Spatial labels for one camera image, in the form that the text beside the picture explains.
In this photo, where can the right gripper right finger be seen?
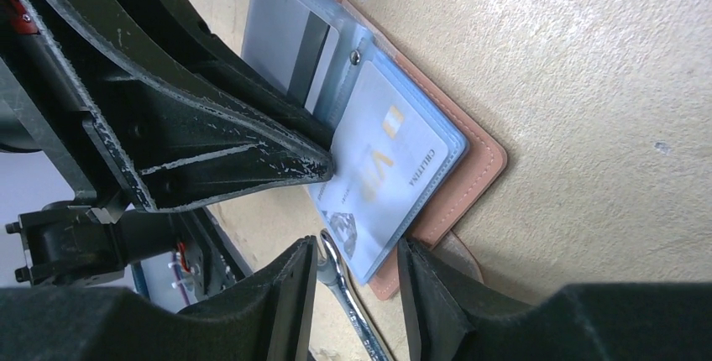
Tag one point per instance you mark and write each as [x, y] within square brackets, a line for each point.
[450, 316]

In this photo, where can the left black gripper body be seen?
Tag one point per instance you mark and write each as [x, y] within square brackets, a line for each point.
[92, 237]

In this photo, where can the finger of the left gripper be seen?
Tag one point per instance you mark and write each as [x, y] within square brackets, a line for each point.
[177, 141]
[179, 30]

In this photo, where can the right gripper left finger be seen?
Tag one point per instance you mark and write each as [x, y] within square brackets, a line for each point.
[266, 316]

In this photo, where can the brown leather card holder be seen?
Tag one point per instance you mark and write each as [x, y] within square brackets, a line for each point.
[474, 161]

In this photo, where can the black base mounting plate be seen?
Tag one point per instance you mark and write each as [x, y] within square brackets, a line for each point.
[209, 258]

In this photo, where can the silver open-end wrench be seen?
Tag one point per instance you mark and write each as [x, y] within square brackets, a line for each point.
[333, 273]

